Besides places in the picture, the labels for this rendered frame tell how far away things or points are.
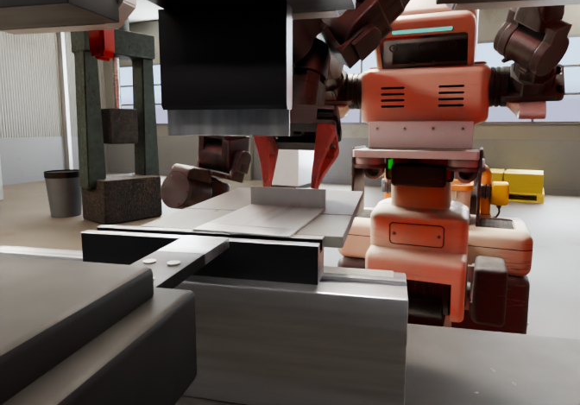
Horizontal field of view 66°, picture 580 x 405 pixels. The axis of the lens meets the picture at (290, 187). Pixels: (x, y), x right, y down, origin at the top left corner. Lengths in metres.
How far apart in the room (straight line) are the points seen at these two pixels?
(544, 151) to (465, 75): 7.39
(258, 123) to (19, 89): 10.07
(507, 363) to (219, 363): 0.26
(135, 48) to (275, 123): 5.40
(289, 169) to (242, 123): 7.44
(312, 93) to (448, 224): 0.59
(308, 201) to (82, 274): 0.33
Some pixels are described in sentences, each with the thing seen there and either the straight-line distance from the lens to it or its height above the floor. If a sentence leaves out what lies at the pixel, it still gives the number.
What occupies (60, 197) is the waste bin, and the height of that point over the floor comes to 0.25.
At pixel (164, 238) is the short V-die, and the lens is 0.37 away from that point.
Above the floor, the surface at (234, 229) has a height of 1.00.
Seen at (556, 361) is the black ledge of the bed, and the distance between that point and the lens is 0.50.
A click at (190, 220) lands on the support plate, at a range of 0.43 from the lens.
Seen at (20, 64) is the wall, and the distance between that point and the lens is 10.46.
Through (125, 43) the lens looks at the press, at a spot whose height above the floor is 2.04.
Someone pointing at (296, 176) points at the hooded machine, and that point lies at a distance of 7.74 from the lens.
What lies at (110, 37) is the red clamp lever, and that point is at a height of 1.17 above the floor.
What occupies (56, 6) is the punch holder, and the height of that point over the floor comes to 1.18.
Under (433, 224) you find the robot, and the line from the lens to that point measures 1.06.
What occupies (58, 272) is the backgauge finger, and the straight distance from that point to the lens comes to 0.18.
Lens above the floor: 1.09
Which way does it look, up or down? 8 degrees down
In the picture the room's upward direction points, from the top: straight up
